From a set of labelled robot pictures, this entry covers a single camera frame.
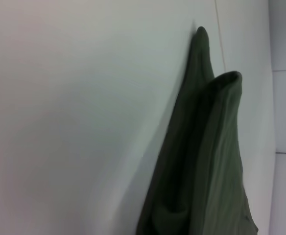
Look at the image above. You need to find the dark green t-shirt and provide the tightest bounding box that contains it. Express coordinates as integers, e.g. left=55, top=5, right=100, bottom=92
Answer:
left=135, top=26, right=259, bottom=235

